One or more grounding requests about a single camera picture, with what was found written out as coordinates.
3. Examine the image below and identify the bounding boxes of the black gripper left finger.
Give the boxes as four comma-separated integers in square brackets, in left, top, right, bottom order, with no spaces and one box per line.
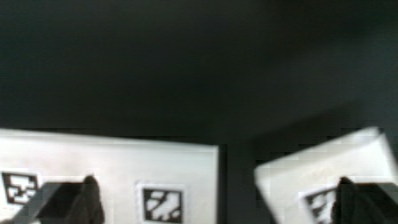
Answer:
[10,175,104,224]

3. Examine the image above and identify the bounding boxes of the white cabinet top block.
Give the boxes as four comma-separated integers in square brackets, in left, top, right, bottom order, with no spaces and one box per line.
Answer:
[253,127,398,224]

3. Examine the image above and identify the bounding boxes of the white door panel front left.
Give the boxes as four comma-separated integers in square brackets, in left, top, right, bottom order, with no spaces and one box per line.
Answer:
[0,129,218,224]

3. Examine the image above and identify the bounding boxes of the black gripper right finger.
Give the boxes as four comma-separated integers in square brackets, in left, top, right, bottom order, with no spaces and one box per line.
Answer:
[330,177,398,224]

